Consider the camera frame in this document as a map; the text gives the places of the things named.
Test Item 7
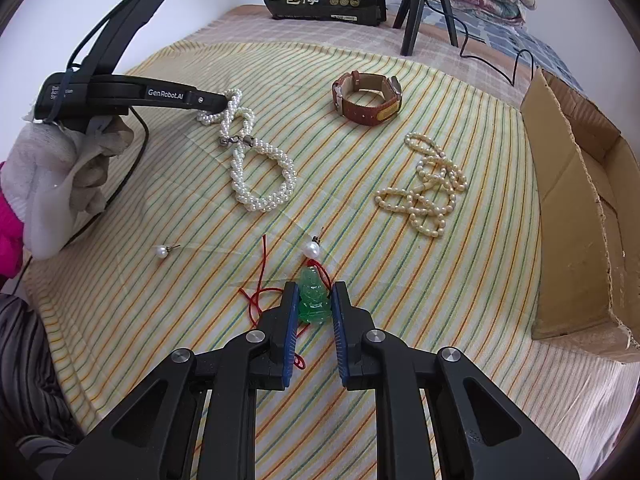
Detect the thick twisted pearl necklace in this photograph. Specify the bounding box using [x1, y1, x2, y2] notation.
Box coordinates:
[195, 86, 298, 214]

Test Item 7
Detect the green jade pendant red cord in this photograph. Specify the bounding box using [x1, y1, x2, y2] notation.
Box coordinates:
[237, 233, 335, 371]

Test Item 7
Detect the pink sleeve forearm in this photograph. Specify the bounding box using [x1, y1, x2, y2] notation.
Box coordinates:
[0, 160, 26, 280]

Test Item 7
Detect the white gloved left hand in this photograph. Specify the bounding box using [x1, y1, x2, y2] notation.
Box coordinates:
[6, 116, 134, 260]

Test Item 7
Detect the pearl earring near centre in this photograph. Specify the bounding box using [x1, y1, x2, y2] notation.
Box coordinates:
[303, 230, 322, 261]

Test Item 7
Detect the pearl earring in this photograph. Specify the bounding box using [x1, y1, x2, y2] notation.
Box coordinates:
[154, 244, 180, 260]
[303, 230, 322, 261]

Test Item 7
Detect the brown leather wristwatch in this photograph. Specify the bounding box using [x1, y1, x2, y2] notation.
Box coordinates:
[331, 70, 402, 127]

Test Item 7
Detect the pearl earring near left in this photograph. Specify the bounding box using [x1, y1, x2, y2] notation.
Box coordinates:
[154, 244, 180, 260]

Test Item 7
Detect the yellow striped cloth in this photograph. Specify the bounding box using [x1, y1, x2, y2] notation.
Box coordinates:
[26, 41, 575, 479]

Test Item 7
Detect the black tripod stand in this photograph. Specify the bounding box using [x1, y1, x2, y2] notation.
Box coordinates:
[393, 0, 459, 56]

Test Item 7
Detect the cardboard box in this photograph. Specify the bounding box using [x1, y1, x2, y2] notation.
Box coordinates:
[521, 70, 639, 363]

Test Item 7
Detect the blue patterned bed sheet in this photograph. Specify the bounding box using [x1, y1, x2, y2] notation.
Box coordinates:
[384, 4, 586, 94]

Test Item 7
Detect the thin cream pearl necklace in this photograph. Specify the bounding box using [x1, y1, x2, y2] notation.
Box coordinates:
[374, 131, 470, 239]

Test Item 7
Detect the black power cable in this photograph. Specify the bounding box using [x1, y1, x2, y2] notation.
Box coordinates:
[406, 0, 537, 106]

